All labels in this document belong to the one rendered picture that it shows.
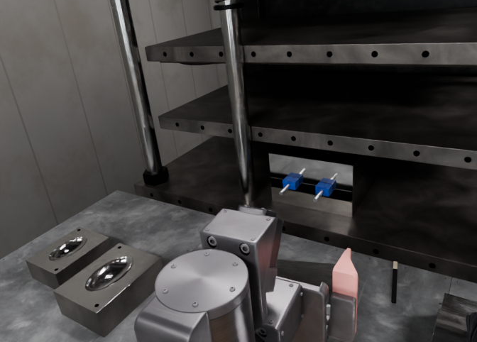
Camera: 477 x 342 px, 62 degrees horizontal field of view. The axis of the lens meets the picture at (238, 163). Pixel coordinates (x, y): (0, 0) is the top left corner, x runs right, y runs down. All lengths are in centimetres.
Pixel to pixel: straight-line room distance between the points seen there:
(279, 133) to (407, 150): 37
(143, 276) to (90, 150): 175
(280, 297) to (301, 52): 88
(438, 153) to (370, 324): 46
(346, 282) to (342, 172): 84
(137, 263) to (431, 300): 67
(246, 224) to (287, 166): 98
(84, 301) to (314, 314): 68
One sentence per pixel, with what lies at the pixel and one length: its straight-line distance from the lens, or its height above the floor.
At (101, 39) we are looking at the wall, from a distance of 273.
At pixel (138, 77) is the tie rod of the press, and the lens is 145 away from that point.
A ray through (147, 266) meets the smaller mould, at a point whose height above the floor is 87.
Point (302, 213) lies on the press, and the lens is 127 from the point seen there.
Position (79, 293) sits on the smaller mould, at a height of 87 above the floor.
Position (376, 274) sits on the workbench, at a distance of 103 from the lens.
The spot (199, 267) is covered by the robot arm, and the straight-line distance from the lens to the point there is 26.
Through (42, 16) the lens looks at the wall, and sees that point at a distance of 247.
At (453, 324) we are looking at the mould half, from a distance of 76.
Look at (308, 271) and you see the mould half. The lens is 85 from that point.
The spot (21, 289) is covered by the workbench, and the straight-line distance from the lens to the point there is 121.
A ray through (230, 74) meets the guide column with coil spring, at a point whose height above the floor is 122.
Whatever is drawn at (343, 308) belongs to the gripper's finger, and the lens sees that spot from 37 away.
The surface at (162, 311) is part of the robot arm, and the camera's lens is 24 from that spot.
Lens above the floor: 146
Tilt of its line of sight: 24 degrees down
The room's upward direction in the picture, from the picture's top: 6 degrees counter-clockwise
